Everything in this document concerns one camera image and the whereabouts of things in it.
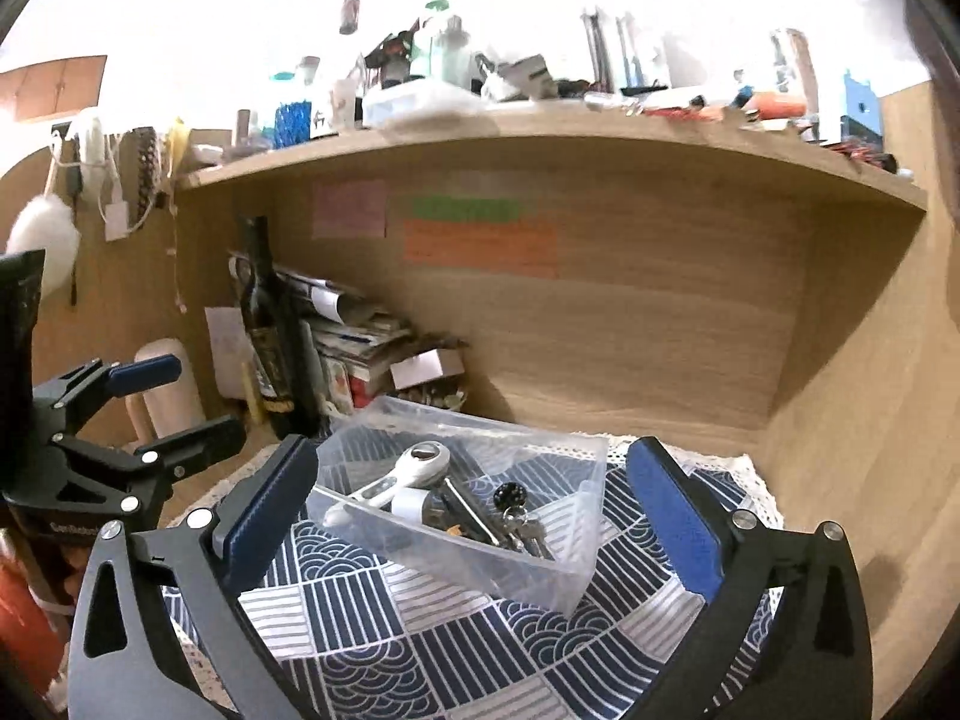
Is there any blue patterned cloth mat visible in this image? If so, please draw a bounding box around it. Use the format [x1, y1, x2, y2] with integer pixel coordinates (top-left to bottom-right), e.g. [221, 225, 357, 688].
[161, 431, 785, 720]

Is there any toothbrush pack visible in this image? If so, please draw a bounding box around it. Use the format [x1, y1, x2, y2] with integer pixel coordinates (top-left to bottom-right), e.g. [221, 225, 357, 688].
[581, 6, 668, 91]

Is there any green pump bottle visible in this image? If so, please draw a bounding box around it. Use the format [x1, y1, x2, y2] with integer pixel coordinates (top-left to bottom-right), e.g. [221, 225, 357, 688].
[409, 0, 466, 83]

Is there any blue textured glass bottle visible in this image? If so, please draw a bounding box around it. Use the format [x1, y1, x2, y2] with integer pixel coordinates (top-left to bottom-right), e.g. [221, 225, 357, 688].
[274, 99, 312, 149]

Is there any white headband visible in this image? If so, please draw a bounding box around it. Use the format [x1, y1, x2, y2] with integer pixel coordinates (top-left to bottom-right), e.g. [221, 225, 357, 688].
[71, 109, 113, 203]

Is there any wooden shelf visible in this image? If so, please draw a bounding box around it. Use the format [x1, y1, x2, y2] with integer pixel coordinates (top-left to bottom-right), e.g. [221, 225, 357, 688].
[176, 106, 931, 212]

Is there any clear bottle with label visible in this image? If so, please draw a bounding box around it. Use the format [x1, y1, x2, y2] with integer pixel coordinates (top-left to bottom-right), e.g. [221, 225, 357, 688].
[330, 0, 368, 128]

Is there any rolled newspaper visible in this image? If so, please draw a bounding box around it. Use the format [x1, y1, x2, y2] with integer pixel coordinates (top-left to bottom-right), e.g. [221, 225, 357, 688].
[229, 255, 368, 323]

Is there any small white card box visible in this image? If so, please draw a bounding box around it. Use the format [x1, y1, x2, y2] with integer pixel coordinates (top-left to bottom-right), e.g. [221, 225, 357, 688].
[388, 349, 466, 391]

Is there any white note paper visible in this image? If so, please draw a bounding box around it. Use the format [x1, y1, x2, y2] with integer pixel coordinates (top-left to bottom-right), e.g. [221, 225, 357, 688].
[205, 306, 256, 400]

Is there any dark wine bottle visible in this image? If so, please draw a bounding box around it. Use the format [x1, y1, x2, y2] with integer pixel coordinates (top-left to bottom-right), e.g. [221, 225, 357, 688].
[238, 216, 320, 440]

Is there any white handheld light device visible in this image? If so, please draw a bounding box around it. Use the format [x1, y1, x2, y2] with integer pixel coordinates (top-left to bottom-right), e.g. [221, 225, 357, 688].
[324, 442, 452, 530]

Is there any stack of papers and boxes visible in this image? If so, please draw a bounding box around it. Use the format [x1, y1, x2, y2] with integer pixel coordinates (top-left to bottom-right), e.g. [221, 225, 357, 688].
[304, 311, 413, 413]

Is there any white tape roll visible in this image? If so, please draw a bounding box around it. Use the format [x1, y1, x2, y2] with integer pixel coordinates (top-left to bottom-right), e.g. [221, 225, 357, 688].
[390, 487, 430, 522]

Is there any pink sticky note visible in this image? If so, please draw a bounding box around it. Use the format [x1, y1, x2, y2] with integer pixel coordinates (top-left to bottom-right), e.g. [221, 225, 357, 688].
[311, 180, 389, 239]

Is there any white fluffy ball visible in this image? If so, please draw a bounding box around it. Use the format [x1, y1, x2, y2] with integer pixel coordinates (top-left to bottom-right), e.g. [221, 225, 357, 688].
[6, 193, 82, 297]

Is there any pink cylinder cup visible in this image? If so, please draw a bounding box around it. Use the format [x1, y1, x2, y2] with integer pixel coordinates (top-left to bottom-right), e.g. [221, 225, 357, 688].
[135, 337, 207, 455]

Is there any clear plastic container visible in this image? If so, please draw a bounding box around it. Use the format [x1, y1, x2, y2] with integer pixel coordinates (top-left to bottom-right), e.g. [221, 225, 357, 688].
[306, 394, 610, 616]

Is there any red cloth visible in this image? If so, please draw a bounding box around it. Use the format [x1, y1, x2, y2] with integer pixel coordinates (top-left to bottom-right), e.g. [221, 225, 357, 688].
[0, 540, 68, 698]

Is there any orange sticky note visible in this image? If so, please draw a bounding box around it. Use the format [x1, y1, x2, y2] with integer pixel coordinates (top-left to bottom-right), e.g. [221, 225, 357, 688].
[403, 220, 560, 278]

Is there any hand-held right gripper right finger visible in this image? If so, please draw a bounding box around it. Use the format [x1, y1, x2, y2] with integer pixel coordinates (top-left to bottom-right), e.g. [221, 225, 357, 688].
[626, 435, 875, 720]

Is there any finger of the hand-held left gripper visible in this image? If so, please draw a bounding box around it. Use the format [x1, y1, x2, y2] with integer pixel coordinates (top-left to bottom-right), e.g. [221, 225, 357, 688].
[34, 354, 183, 434]
[124, 415, 248, 494]

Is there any yellow hanging item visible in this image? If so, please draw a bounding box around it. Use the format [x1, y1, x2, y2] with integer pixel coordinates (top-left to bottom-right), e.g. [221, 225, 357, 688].
[166, 118, 188, 181]

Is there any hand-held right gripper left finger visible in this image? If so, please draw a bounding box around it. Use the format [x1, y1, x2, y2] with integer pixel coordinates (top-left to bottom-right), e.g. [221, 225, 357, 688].
[67, 433, 321, 720]

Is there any black lace headband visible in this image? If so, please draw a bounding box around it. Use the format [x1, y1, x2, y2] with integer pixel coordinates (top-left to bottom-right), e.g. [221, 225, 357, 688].
[133, 127, 162, 230]

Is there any bunch of keys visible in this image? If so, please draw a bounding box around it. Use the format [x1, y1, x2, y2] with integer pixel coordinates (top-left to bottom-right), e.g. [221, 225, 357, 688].
[491, 481, 556, 560]

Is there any wooden wall cabinet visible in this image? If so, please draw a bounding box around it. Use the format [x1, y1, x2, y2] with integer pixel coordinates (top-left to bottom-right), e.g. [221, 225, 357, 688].
[0, 55, 106, 123]

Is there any green sticky note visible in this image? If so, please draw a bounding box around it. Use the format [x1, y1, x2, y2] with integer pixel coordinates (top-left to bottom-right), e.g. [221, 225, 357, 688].
[412, 197, 522, 222]

